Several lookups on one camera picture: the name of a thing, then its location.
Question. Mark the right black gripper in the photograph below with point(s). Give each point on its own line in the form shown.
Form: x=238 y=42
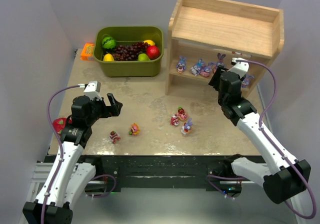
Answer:
x=216 y=78

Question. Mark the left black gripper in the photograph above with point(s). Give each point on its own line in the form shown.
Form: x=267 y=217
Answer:
x=107 y=108

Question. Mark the purple bunny pink donut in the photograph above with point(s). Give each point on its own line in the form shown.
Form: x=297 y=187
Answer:
x=207 y=69
x=219 y=62

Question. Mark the purple bunny with bottle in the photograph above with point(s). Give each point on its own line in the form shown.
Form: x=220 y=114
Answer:
x=196 y=69

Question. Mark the small purple bunny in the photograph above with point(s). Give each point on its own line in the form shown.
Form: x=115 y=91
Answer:
x=246 y=80

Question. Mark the purple bunny strawberry cake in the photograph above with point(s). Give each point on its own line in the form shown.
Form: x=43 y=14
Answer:
x=181 y=65

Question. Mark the purple bunny orange cup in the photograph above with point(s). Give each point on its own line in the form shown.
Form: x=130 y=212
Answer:
x=187 y=127

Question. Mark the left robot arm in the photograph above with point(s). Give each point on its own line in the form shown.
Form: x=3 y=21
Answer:
x=68 y=178

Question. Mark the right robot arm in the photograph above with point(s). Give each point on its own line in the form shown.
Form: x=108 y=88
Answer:
x=262 y=143

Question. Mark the red white box behind shelf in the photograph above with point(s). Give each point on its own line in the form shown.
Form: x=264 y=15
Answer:
x=241 y=54

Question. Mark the wooden two-tier shelf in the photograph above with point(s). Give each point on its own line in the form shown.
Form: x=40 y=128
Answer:
x=204 y=28

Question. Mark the red strawberry bear figure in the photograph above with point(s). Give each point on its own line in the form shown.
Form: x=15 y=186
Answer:
x=114 y=137

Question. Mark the pink bear yellow flower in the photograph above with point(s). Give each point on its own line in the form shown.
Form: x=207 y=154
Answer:
x=134 y=129

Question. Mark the pink bear strawberry donut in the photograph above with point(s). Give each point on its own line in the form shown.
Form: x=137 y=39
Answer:
x=182 y=114

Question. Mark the yellow lemon toy front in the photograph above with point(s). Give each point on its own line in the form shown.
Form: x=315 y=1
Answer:
x=108 y=58

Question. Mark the yellow lemon toy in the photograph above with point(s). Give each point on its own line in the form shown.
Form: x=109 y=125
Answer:
x=149 y=42
x=108 y=58

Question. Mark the pink bear with cake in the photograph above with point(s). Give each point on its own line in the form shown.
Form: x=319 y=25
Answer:
x=174 y=120

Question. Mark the purple grape bunch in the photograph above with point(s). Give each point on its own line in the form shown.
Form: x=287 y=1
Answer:
x=129 y=52

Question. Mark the green pear toy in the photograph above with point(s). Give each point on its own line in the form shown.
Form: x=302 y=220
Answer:
x=143 y=57

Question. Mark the orange snack box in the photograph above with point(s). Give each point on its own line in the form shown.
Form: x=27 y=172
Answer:
x=87 y=52

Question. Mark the red strawberry toy at edge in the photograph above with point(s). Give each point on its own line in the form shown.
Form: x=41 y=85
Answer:
x=59 y=124

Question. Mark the green watermelon toy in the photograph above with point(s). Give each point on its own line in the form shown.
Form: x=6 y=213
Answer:
x=108 y=43

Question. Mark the red apple toy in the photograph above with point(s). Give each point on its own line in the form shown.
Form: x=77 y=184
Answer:
x=153 y=52

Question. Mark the green plastic basin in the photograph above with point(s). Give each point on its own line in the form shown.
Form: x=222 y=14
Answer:
x=125 y=36

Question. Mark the yellow lemon toy back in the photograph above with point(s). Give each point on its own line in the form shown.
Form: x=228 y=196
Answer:
x=149 y=42

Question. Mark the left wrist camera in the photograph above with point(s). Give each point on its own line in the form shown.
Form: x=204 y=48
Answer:
x=92 y=90

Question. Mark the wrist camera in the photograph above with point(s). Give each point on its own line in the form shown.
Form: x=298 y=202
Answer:
x=92 y=90
x=240 y=66

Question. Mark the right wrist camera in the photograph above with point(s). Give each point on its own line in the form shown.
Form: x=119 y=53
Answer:
x=240 y=66

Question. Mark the black base frame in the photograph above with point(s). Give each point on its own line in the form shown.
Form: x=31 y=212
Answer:
x=154 y=171

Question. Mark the aluminium rail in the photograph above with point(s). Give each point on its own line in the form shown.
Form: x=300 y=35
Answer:
x=67 y=175

